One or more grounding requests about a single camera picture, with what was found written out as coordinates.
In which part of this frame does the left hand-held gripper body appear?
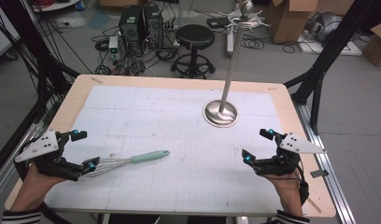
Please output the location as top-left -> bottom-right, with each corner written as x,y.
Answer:
14,130 -> 84,183

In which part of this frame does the person's striped sleeve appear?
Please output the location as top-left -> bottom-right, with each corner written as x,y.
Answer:
0,208 -> 43,224
274,209 -> 311,224

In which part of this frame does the flat black box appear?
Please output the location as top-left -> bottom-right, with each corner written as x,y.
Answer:
206,16 -> 232,31

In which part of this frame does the person's left hand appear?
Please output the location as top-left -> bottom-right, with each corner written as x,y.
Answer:
10,162 -> 69,213

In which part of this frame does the black metal frame stand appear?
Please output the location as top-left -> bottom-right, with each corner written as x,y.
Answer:
283,0 -> 381,135
0,0 -> 81,180

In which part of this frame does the small cardboard box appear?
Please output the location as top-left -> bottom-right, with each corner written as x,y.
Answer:
361,20 -> 381,68

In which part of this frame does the black round stool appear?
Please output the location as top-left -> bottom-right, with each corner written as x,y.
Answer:
170,23 -> 217,80

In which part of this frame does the small silver box device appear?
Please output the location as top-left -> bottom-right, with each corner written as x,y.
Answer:
107,35 -> 120,61

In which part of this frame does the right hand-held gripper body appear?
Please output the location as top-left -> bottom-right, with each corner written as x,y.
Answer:
253,132 -> 328,177

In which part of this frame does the large open cardboard box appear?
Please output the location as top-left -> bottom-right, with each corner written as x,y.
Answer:
264,0 -> 319,45

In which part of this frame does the silver metal hook stand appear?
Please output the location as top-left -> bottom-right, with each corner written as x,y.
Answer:
202,0 -> 272,129

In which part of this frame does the person's right striped sleeve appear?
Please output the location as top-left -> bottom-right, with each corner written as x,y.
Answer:
274,209 -> 311,224

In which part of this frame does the person's right hand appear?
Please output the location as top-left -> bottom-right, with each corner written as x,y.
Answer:
262,173 -> 305,217

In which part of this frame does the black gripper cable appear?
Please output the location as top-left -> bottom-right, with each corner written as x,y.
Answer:
295,161 -> 311,207

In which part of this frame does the white round table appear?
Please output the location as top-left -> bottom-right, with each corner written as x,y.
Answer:
30,0 -> 81,13

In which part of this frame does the green-handled wire whisk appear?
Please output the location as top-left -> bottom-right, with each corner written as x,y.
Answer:
80,149 -> 171,179

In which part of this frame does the white grid mat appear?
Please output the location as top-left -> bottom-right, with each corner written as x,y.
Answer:
43,85 -> 285,217

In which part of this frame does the black computer tower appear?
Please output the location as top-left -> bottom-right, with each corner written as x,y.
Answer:
118,5 -> 144,44
143,4 -> 164,49

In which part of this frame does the aluminium rail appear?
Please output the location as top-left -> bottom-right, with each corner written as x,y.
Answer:
0,121 -> 46,204
292,102 -> 357,224

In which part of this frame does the grey round appliance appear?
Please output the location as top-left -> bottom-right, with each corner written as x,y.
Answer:
305,11 -> 345,43

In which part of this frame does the grey tape strip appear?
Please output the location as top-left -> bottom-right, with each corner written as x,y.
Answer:
309,169 -> 330,179

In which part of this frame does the tangle of black floor cables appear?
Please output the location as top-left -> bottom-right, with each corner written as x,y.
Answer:
91,24 -> 180,77

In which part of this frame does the person's left striped sleeve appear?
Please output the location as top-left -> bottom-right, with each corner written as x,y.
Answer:
0,208 -> 43,224

